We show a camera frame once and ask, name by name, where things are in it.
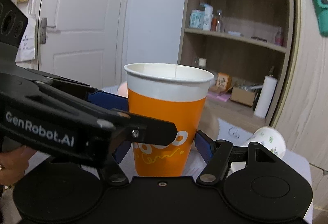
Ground orange floral box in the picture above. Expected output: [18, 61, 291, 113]
[213, 73, 232, 92]

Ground teal fabric pouch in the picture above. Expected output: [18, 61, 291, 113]
[313, 0, 328, 37]

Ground wooden wardrobe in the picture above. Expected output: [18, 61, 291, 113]
[271, 0, 328, 214]

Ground white paper towel roll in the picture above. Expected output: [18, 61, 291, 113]
[254, 76, 277, 118]

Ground small cardboard box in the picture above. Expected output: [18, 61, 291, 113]
[231, 86, 257, 107]

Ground clear bottle beige cap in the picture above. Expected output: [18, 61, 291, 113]
[195, 57, 207, 70]

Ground pink plastic cup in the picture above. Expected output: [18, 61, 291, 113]
[117, 81, 128, 98]

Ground pink glass bottle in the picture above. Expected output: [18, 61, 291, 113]
[274, 27, 284, 46]

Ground white patterned tablecloth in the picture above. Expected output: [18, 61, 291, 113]
[24, 85, 314, 224]

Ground door handle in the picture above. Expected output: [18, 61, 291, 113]
[39, 17, 56, 45]

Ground teal round container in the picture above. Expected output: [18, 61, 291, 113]
[190, 10, 204, 30]

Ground wooden shelf unit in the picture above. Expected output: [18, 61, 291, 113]
[178, 0, 295, 131]

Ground person's left hand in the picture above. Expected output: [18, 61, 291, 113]
[1, 146, 36, 186]

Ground white floral paper cup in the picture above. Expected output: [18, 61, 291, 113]
[242, 126, 286, 159]

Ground pink flat box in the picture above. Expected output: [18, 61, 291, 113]
[207, 91, 231, 102]

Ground orange paper cup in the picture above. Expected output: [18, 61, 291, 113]
[123, 62, 215, 177]

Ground white lotion bottle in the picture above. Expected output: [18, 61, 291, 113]
[201, 3, 213, 31]

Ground white door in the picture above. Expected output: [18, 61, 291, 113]
[38, 0, 121, 89]

